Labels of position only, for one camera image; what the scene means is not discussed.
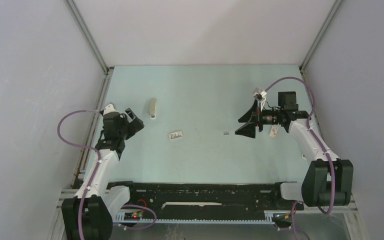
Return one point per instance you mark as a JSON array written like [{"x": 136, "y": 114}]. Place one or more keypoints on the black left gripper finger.
[
  {"x": 132, "y": 116},
  {"x": 136, "y": 125}
]

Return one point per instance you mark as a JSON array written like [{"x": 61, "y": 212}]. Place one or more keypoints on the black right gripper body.
[{"x": 267, "y": 117}]

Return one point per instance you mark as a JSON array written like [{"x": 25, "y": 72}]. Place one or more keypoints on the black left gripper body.
[{"x": 122, "y": 132}]

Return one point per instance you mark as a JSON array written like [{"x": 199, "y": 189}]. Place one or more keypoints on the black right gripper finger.
[
  {"x": 247, "y": 130},
  {"x": 248, "y": 115}
]

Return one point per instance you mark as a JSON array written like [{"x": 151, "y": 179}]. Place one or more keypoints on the beige stapler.
[{"x": 152, "y": 108}]

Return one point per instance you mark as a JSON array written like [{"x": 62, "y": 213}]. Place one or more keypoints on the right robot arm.
[{"x": 328, "y": 180}]

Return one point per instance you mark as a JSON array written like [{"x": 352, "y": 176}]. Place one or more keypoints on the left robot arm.
[{"x": 88, "y": 215}]

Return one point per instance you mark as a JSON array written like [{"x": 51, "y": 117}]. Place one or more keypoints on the open staple box tray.
[{"x": 175, "y": 135}]

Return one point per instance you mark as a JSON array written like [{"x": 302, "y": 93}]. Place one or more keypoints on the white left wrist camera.
[{"x": 109, "y": 108}]

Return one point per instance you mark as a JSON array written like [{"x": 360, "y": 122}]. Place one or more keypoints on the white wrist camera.
[
  {"x": 260, "y": 96},
  {"x": 109, "y": 108}
]

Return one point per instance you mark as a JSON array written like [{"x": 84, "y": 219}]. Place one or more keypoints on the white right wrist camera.
[{"x": 260, "y": 96}]

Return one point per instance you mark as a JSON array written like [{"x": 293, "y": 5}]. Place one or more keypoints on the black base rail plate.
[{"x": 207, "y": 202}]

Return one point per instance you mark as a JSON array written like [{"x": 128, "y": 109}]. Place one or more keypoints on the aluminium frame rail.
[{"x": 84, "y": 30}]

